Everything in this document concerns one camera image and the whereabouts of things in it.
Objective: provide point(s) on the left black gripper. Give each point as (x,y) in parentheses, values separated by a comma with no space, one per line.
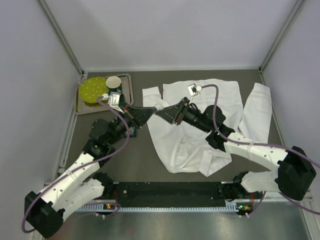
(132,117)

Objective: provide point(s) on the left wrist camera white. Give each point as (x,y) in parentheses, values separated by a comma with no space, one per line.
(113,100)

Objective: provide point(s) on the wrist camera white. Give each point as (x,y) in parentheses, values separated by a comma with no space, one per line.
(194,90)
(113,100)

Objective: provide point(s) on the black square frame right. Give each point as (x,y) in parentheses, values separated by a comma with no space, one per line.
(134,136)

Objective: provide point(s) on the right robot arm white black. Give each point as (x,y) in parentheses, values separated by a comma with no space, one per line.
(288,171)

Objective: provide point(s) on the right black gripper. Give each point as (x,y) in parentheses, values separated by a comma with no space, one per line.
(179,112)

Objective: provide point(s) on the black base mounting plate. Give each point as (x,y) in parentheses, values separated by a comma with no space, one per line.
(173,194)

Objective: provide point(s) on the round clear blue brooch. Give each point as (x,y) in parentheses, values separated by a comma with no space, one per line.
(132,131)

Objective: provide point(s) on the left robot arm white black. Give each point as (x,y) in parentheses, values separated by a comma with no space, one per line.
(47,210)

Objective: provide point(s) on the white cup dark base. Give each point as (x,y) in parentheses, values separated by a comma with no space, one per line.
(114,84)

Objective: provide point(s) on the white shirt garment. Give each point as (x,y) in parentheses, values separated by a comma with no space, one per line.
(183,148)

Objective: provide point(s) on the grey slotted cable duct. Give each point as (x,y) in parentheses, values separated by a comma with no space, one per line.
(227,207)

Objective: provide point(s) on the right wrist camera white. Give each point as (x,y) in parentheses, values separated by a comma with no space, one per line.
(194,90)

